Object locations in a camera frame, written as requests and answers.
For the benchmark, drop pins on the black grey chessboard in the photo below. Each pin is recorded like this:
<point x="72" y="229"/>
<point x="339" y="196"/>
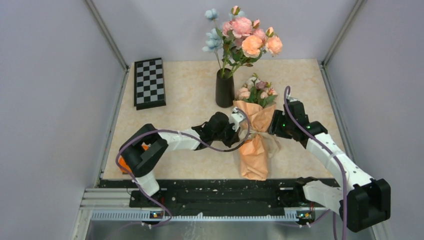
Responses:
<point x="149" y="84"/>

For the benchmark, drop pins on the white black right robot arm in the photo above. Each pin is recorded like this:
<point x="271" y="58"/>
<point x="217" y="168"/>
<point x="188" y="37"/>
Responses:
<point x="360" y="200"/>

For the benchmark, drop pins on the aluminium frame rail right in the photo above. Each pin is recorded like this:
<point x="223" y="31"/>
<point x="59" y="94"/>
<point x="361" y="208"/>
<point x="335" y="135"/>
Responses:
<point x="358" y="5"/>

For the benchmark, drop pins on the aluminium frame rail left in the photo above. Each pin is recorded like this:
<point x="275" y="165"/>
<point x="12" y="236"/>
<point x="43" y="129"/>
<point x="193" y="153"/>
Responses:
<point x="92" y="8"/>

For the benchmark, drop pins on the aluminium front frame rail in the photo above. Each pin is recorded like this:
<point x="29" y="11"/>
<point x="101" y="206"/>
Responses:
<point x="113" y="204"/>

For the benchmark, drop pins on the orange curved toy track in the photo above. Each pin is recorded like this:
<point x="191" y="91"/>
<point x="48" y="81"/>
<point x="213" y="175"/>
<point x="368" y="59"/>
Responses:
<point x="131" y="158"/>

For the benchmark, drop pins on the aluminium frame rail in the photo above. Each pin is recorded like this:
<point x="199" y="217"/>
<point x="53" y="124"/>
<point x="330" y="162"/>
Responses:
<point x="113" y="204"/>
<point x="92" y="8"/>
<point x="358" y="5"/>

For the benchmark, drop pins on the black cylindrical vase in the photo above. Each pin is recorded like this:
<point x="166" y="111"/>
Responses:
<point x="224" y="88"/>

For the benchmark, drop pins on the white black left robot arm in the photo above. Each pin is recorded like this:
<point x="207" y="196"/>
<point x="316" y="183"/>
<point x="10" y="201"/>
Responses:
<point x="162" y="141"/>

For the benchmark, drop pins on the pink orange blue flowers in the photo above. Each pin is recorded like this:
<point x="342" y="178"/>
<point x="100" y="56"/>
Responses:
<point x="239" y="42"/>

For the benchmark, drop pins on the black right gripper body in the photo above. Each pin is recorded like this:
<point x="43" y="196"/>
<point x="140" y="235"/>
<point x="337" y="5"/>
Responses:
<point x="280" y="126"/>

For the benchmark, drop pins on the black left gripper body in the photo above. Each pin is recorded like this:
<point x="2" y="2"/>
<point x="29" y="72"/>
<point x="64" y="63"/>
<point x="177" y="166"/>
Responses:
<point x="227" y="135"/>

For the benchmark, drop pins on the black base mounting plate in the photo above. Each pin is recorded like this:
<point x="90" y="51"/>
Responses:
<point x="218" y="197"/>

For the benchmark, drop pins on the orange paper bouquet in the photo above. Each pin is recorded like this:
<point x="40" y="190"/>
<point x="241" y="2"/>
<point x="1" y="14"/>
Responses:
<point x="257" y="99"/>

